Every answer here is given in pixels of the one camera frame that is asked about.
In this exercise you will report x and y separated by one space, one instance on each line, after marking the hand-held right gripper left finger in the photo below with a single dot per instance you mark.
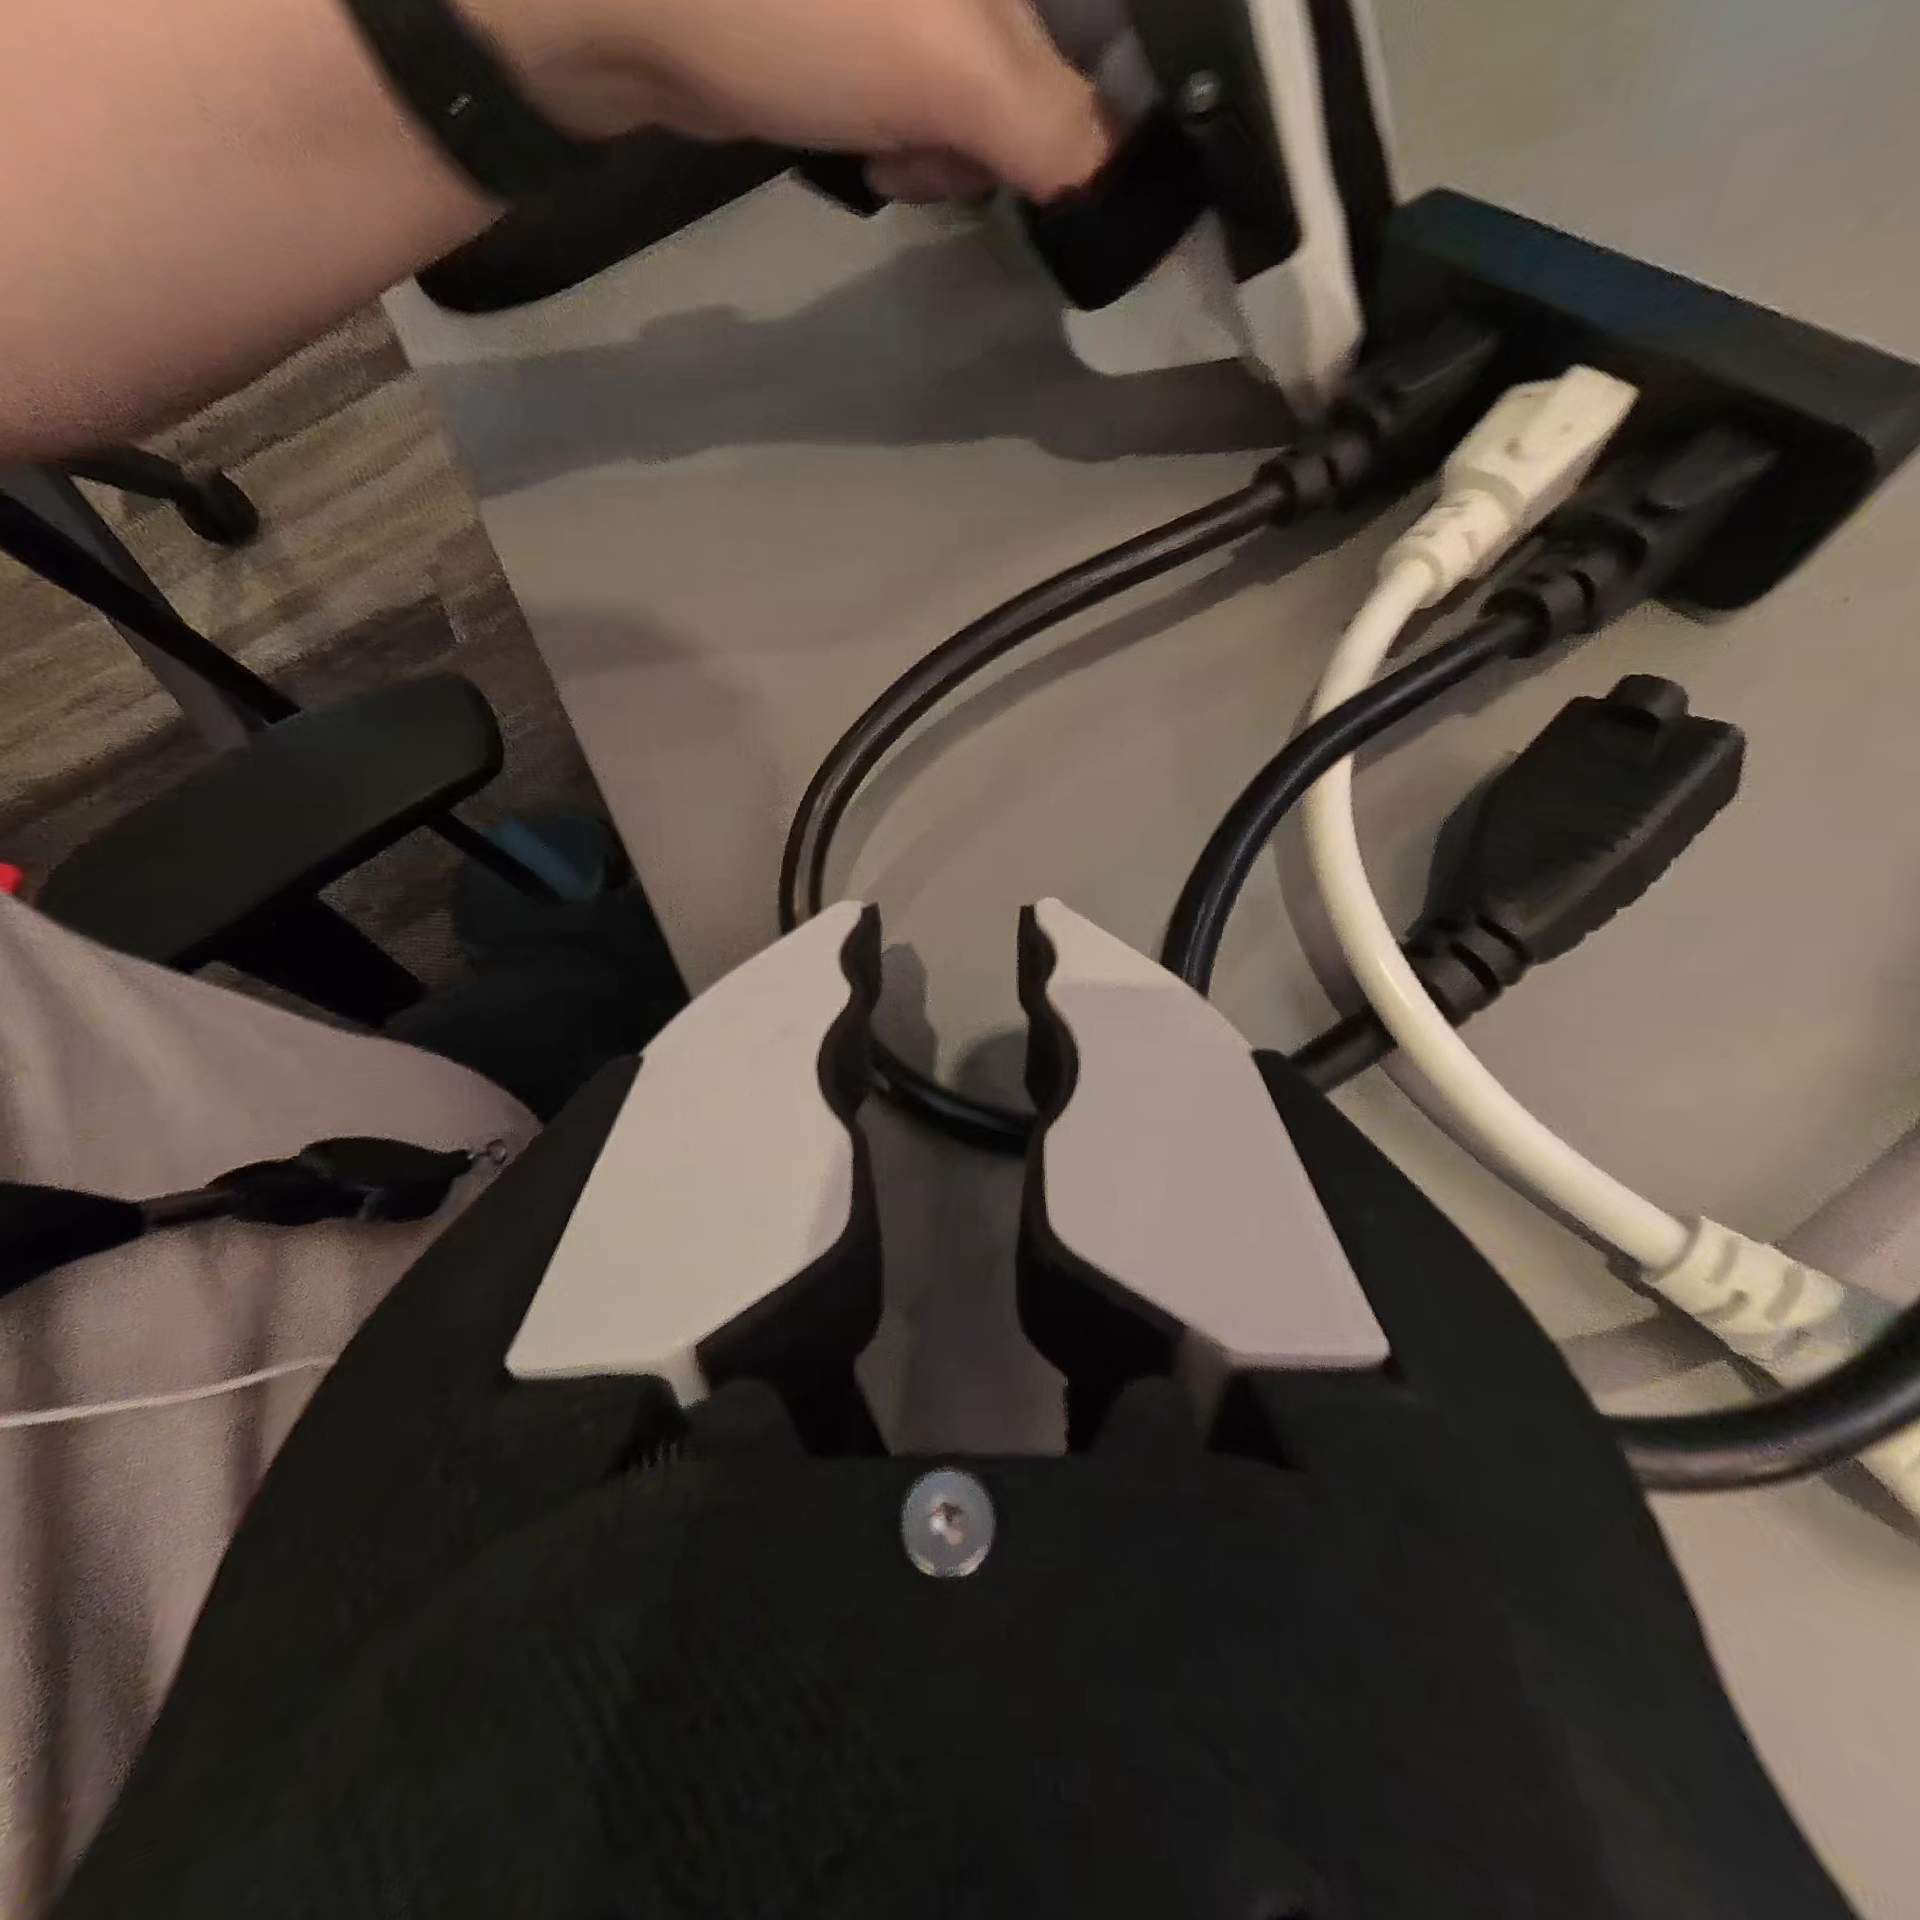
706 1184

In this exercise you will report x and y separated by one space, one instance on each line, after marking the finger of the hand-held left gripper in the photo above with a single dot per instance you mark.
1321 225
1156 333

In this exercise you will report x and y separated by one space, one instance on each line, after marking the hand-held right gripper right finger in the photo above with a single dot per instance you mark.
1186 1184

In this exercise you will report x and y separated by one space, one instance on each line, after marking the black power strip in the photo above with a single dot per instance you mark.
1725 375

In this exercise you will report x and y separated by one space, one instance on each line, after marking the person's left forearm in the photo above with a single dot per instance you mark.
181 181

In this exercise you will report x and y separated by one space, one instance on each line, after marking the person's left hand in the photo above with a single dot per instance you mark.
826 77

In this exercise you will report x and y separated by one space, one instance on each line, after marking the black office chair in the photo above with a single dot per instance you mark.
301 781

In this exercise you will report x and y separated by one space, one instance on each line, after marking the black wristband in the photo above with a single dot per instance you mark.
436 90

